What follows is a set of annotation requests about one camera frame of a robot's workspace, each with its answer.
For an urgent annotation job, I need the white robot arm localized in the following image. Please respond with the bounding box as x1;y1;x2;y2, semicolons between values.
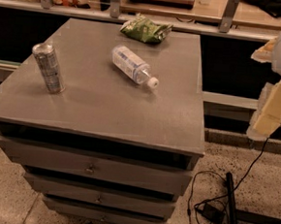
247;33;281;141

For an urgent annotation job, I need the black metal floor bar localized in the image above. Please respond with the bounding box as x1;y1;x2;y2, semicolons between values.
226;173;281;224

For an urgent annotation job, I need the black power cable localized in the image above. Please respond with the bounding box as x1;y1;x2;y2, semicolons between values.
185;131;270;224

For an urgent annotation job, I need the green snack bag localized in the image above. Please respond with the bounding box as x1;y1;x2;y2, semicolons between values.
120;14;172;44

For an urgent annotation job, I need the black power adapter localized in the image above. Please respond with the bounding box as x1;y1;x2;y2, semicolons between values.
202;203;225;224

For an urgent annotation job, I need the clear plastic bottle blue label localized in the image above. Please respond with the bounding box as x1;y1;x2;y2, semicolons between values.
111;46;159;89

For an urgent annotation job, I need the silver drink can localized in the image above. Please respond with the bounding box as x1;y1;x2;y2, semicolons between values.
32;43;65;94

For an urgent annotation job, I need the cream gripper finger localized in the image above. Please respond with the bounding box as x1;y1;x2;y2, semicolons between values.
246;80;281;141
251;38;277;63

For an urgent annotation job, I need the metal railing frame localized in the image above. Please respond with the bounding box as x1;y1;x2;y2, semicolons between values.
0;0;281;45

